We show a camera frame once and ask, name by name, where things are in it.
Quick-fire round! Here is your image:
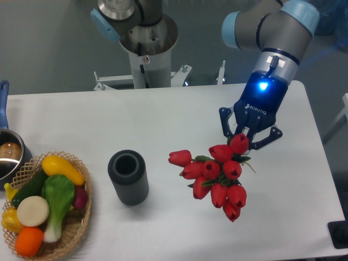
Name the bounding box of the dark grey ribbed vase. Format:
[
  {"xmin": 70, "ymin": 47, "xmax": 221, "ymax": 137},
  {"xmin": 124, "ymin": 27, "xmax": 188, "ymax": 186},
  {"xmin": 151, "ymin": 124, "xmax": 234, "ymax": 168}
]
[{"xmin": 108, "ymin": 150, "xmax": 149, "ymax": 206}]

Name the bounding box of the white metal base frame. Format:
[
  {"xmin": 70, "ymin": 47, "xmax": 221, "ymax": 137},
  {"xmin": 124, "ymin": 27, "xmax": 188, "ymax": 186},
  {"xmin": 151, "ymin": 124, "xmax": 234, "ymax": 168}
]
[{"xmin": 93, "ymin": 60, "xmax": 227, "ymax": 91}]

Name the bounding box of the yellow squash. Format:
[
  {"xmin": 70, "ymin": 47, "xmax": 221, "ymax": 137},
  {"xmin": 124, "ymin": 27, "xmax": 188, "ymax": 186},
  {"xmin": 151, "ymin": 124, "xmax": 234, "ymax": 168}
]
[{"xmin": 41, "ymin": 155, "xmax": 85, "ymax": 186}]

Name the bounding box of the dark green cucumber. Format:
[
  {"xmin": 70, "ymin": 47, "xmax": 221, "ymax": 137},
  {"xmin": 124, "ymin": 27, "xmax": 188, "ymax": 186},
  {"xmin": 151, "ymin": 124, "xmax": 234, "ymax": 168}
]
[{"xmin": 11, "ymin": 169, "xmax": 48, "ymax": 208}]

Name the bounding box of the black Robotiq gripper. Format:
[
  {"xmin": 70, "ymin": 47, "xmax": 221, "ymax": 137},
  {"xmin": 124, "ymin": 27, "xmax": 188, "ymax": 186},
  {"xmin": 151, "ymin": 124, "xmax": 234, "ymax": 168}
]
[{"xmin": 219, "ymin": 72, "xmax": 288, "ymax": 150}]

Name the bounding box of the yellow banana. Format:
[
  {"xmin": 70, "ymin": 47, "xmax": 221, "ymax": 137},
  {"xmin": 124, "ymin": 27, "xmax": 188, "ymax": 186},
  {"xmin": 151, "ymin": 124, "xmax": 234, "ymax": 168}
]
[{"xmin": 4, "ymin": 183, "xmax": 18, "ymax": 202}]

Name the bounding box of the blue handled steel saucepan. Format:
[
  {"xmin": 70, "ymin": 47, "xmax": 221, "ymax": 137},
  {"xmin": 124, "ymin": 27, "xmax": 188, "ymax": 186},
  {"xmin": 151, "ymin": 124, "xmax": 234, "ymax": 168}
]
[{"xmin": 1, "ymin": 80, "xmax": 32, "ymax": 191}]

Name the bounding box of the black device at table edge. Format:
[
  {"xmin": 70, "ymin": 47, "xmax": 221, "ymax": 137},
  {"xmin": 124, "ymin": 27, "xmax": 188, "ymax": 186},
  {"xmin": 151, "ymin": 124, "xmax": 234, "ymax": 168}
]
[{"xmin": 327, "ymin": 221, "xmax": 347, "ymax": 249}]

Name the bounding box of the green bok choy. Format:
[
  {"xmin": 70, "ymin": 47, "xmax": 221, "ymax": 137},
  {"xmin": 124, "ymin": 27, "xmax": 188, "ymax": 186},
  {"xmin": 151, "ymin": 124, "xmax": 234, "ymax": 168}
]
[{"xmin": 41, "ymin": 174, "xmax": 74, "ymax": 243}]

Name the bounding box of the yellow bell pepper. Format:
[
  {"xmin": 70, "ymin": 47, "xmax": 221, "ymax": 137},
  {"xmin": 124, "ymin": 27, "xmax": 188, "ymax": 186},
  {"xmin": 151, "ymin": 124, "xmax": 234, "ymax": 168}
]
[{"xmin": 1, "ymin": 207, "xmax": 25, "ymax": 234}]

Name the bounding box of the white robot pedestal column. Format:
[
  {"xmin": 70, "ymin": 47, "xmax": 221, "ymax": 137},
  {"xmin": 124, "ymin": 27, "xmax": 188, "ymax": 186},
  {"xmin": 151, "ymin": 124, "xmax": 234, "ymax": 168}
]
[{"xmin": 117, "ymin": 14, "xmax": 179, "ymax": 89}]

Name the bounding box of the round cream bun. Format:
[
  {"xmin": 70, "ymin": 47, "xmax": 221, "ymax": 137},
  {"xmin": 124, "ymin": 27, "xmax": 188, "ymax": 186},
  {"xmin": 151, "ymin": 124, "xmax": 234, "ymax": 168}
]
[{"xmin": 17, "ymin": 196, "xmax": 49, "ymax": 227}]

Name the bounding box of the blue plastic bag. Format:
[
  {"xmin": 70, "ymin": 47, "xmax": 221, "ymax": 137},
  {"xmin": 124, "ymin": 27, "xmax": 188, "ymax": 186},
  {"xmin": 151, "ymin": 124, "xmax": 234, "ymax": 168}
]
[{"xmin": 310, "ymin": 0, "xmax": 347, "ymax": 53}]

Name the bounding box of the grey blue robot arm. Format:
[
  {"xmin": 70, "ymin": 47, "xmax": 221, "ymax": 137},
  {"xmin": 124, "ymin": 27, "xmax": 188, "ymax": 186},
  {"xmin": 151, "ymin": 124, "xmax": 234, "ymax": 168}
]
[{"xmin": 90, "ymin": 1, "xmax": 319, "ymax": 150}]

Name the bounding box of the red tulip bouquet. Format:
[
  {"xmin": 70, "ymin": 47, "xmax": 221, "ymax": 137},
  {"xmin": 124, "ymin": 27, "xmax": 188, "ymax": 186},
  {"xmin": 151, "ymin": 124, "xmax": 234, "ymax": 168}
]
[{"xmin": 168, "ymin": 134, "xmax": 251, "ymax": 222}]

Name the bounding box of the orange fruit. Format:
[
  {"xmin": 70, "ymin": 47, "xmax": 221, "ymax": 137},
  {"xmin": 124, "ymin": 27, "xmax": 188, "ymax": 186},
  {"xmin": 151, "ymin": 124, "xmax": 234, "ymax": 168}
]
[{"xmin": 15, "ymin": 227, "xmax": 44, "ymax": 257}]

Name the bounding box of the white furniture leg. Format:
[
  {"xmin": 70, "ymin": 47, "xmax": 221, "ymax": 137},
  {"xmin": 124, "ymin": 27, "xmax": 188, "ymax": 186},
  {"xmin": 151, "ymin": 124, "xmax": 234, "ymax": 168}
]
[{"xmin": 321, "ymin": 93, "xmax": 348, "ymax": 145}]

